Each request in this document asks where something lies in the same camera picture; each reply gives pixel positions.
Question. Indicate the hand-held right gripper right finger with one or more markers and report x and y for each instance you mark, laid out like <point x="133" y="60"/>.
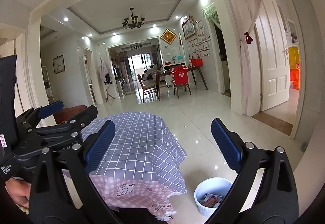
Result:
<point x="227" y="145"/>

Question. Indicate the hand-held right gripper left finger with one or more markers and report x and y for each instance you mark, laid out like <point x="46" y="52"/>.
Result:
<point x="99" y="147"/>

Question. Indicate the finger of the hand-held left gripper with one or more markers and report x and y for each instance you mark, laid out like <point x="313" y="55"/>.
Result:
<point x="86" y="114"/>
<point x="50" y="109"/>

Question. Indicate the red snack bag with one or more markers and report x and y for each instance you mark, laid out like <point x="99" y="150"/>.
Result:
<point x="210" y="203"/>

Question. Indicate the white ribbed bin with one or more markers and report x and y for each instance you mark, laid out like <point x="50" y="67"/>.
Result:
<point x="203" y="210"/>

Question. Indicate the person's left hand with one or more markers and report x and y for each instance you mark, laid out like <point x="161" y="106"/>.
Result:
<point x="19" y="192"/>

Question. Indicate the maroon upholstered bench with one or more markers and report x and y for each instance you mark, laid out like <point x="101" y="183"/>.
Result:
<point x="72" y="112"/>

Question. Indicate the white metal rack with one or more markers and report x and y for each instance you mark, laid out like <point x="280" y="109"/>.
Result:
<point x="48" y="87"/>

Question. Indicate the wooden coat stand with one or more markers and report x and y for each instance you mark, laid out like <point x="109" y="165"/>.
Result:
<point x="108" y="94"/>

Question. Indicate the black hanging garment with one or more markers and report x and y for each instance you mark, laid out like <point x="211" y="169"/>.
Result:
<point x="108" y="79"/>

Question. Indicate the grey checked tablecloth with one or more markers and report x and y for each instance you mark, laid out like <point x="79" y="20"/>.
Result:
<point x="142" y="142"/>

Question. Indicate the pale pink hanging garment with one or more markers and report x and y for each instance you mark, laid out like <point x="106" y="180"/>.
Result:
<point x="104" y="69"/>

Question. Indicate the brown door mat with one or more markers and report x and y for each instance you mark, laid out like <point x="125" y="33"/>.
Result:
<point x="225" y="93"/>

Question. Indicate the pink checked cloth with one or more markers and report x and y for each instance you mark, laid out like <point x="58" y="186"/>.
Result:
<point x="137" y="188"/>

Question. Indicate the wooden dining chair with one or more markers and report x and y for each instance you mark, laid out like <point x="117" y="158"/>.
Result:
<point x="148" y="88"/>

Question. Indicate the wooden chair with red cover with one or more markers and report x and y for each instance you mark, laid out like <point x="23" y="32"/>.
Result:
<point x="182" y="89"/>

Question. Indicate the grey sofa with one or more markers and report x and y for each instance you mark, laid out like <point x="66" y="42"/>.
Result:
<point x="149" y="70"/>

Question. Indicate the small black chandelier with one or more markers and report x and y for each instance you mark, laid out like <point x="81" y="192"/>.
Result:
<point x="135" y="46"/>

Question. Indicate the red chair cover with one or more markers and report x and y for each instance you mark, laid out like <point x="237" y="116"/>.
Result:
<point x="179" y="75"/>

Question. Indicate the red basket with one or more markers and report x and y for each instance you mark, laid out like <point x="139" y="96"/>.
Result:
<point x="196" y="61"/>

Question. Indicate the dark wooden dining table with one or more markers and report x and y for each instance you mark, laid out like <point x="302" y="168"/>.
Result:
<point x="165" y="73"/>

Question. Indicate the white panel door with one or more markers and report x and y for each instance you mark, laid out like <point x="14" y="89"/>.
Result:
<point x="270" y="66"/>

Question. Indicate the orange plastic stool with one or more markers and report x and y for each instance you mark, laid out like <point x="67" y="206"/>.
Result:
<point x="295" y="78"/>

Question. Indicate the large black chandelier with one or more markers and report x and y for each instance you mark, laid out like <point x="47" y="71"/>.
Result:
<point x="133" y="22"/>

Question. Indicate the red bow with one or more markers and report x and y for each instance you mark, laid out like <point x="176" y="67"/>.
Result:
<point x="248" y="38"/>

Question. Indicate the yellow plastic object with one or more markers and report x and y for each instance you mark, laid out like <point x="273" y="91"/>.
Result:
<point x="294" y="57"/>

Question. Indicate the green curtain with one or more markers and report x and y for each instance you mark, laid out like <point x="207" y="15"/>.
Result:
<point x="212" y="14"/>

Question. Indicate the dark framed wall picture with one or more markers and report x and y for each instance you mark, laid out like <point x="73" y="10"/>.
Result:
<point x="59" y="64"/>

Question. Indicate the group of wall certificates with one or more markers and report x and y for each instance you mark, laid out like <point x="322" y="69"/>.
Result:
<point x="200" y="45"/>

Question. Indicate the red gold diamond wall ornament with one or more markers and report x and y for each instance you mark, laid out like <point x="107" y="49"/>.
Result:
<point x="168" y="36"/>

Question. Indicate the brown framed wall painting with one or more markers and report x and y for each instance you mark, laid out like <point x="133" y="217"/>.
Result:
<point x="189" y="28"/>

